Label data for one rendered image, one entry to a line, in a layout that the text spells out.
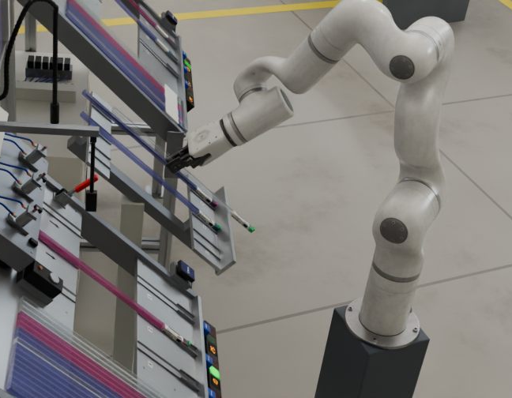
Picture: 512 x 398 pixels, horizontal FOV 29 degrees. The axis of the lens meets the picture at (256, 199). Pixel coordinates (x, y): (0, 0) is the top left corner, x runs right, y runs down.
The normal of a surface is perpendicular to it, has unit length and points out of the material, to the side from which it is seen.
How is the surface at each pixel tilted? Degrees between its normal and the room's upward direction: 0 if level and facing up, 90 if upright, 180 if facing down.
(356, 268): 0
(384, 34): 62
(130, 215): 90
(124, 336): 90
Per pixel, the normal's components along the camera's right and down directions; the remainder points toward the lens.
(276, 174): 0.12, -0.81
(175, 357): 0.76, -0.57
